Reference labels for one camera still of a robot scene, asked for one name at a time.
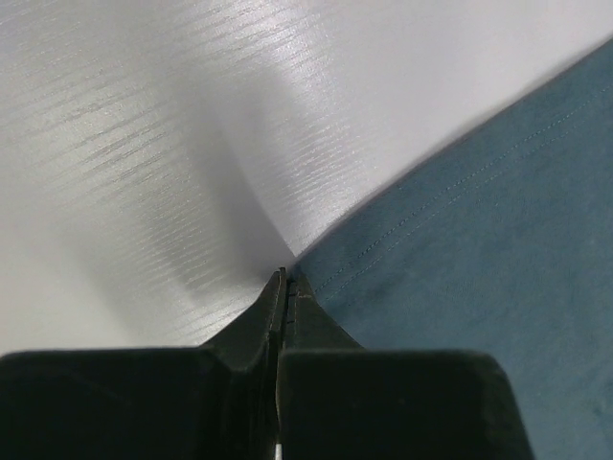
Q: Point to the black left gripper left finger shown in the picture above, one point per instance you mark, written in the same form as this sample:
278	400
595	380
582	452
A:
211	401

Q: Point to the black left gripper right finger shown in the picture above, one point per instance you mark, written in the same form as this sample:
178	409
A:
338	400

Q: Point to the grey-blue t shirt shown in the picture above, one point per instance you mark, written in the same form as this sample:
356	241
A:
501	243

